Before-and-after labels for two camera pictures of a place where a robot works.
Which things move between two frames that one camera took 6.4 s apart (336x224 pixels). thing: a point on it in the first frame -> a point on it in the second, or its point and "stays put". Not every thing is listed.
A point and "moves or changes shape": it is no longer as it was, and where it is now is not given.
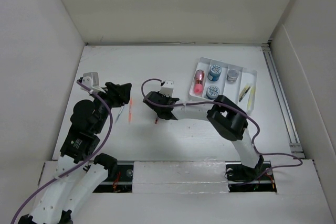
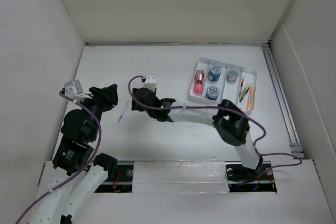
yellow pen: x=251 y=99 stays put
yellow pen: x=243 y=93 stays put
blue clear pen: x=119 y=114 moves or changes shape
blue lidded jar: x=214 y=72 stays put
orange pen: x=130 y=110 -> x=249 y=98
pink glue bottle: x=199 y=82 stays put
